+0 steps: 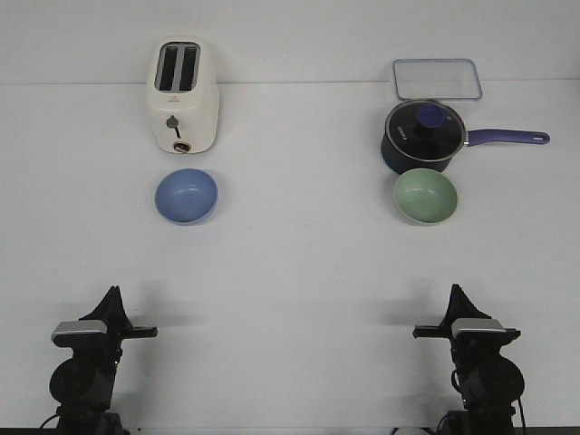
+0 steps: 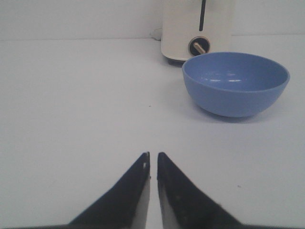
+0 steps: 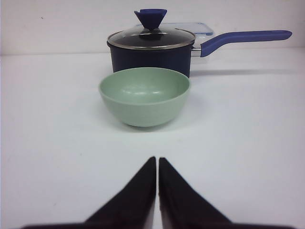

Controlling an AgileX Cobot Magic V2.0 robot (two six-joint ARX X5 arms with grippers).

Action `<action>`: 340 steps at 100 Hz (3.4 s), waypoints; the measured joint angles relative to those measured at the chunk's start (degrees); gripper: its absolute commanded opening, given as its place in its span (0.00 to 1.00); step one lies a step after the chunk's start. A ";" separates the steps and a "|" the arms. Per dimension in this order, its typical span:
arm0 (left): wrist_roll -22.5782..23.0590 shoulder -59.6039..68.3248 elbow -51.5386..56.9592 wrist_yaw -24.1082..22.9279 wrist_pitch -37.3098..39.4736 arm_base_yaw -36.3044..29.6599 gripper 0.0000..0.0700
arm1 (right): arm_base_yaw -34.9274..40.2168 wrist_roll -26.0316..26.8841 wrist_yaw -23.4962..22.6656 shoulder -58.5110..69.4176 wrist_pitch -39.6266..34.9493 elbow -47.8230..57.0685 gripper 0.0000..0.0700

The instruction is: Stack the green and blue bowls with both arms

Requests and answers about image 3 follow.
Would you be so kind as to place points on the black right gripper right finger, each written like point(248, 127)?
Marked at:
point(180, 203)

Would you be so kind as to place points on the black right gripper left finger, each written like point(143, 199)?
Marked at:
point(134, 202)

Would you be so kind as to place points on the green bowl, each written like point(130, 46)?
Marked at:
point(146, 96)

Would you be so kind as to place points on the dark blue saucepan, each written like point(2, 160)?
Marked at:
point(180, 59)

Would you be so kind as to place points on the glass lid with blue knob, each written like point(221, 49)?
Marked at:
point(149, 19)

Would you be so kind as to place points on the clear blue-rimmed plastic container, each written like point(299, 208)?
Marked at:
point(200, 31)

